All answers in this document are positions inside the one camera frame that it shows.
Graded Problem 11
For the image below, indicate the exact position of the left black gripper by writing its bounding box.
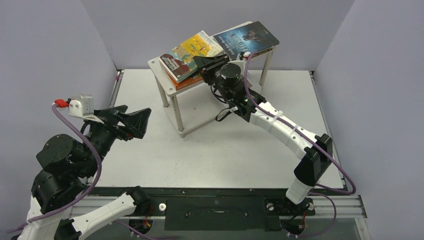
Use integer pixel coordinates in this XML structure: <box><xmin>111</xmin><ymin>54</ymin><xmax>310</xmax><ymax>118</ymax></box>
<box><xmin>82</xmin><ymin>104</ymin><xmax>153</xmax><ymax>176</ymax></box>

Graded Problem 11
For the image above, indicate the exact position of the orange 78-storey treehouse book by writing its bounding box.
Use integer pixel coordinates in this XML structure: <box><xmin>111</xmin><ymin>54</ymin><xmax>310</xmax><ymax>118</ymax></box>
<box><xmin>166</xmin><ymin>72</ymin><xmax>203</xmax><ymax>91</ymax></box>

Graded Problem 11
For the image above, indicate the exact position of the yellow red paperback book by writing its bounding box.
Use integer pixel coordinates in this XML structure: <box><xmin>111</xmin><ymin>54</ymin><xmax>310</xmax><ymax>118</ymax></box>
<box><xmin>159</xmin><ymin>30</ymin><xmax>224</xmax><ymax>83</ymax></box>

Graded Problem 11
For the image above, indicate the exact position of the black blue treehouse book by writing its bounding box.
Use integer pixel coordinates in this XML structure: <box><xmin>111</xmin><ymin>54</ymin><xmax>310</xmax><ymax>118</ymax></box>
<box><xmin>228</xmin><ymin>46</ymin><xmax>274</xmax><ymax>61</ymax></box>

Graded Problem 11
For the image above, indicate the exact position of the dark blue paperback book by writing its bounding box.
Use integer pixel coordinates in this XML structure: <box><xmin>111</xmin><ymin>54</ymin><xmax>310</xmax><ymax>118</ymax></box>
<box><xmin>213</xmin><ymin>21</ymin><xmax>280</xmax><ymax>59</ymax></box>

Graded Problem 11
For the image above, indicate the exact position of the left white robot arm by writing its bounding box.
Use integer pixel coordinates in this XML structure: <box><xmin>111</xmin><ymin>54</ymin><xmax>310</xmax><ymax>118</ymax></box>
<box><xmin>16</xmin><ymin>101</ymin><xmax>152</xmax><ymax>240</ymax></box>

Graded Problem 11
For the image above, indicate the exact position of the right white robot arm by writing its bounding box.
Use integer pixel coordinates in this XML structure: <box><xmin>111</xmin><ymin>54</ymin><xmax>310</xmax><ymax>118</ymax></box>
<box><xmin>193</xmin><ymin>51</ymin><xmax>333</xmax><ymax>214</ymax></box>

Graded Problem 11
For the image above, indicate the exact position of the white two-tier shelf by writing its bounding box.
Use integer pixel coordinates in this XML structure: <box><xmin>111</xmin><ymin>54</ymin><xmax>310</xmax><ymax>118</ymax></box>
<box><xmin>147</xmin><ymin>21</ymin><xmax>279</xmax><ymax>139</ymax></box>

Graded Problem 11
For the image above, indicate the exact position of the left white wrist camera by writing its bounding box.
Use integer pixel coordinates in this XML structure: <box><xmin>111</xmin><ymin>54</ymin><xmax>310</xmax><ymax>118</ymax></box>
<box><xmin>54</xmin><ymin>94</ymin><xmax>104</xmax><ymax>124</ymax></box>

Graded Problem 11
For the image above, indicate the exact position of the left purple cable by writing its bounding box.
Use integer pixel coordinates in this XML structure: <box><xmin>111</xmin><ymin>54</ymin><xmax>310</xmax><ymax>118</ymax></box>
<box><xmin>6</xmin><ymin>103</ymin><xmax>104</xmax><ymax>234</ymax></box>

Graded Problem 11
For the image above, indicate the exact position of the purple cable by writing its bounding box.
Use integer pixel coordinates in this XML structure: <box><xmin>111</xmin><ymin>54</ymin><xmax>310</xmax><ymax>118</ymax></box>
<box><xmin>6</xmin><ymin>103</ymin><xmax>104</xmax><ymax>234</ymax></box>
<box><xmin>243</xmin><ymin>50</ymin><xmax>357</xmax><ymax>239</ymax></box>

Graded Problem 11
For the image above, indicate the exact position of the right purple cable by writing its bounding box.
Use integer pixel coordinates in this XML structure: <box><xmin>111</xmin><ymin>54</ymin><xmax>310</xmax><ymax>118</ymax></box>
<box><xmin>243</xmin><ymin>50</ymin><xmax>357</xmax><ymax>239</ymax></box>

